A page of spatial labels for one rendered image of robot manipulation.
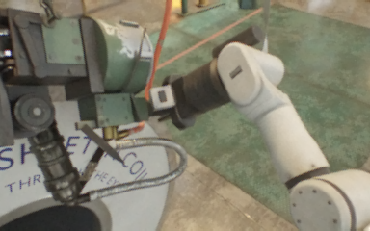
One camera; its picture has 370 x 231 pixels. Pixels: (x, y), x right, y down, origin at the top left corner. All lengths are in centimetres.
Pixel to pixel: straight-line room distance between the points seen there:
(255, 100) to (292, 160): 10
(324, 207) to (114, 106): 37
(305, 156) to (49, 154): 42
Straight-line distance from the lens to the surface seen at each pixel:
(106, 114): 58
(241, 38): 58
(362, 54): 376
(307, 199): 44
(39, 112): 54
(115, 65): 57
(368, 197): 47
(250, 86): 50
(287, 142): 49
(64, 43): 56
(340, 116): 281
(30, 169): 81
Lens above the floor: 169
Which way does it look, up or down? 41 degrees down
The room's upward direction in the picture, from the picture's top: 1 degrees counter-clockwise
